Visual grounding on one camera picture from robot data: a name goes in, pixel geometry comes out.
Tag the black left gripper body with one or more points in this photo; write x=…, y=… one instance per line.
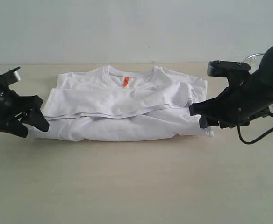
x=11, y=106

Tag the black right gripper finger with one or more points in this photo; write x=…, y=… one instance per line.
x=206, y=108
x=208, y=121

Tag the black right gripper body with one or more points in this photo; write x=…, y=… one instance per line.
x=235, y=106

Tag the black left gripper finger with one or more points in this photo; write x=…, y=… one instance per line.
x=29, y=102
x=35, y=118

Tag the white t-shirt red lettering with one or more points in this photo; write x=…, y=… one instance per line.
x=107, y=104

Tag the metal wire mesh basket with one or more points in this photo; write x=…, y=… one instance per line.
x=265, y=96

